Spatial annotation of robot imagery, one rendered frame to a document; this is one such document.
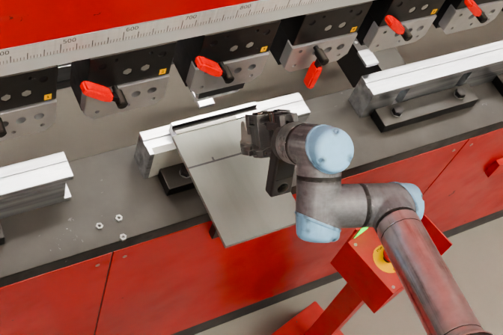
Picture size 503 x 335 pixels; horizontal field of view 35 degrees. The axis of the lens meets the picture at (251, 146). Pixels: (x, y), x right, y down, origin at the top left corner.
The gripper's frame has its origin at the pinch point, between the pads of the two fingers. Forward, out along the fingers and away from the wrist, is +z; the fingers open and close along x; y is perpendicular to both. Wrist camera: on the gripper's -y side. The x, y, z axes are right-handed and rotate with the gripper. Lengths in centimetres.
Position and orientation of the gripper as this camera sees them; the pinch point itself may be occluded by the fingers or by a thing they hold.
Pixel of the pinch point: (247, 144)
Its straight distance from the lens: 158.3
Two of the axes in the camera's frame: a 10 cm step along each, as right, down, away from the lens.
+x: -9.0, 1.7, -4.0
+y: -1.2, -9.8, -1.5
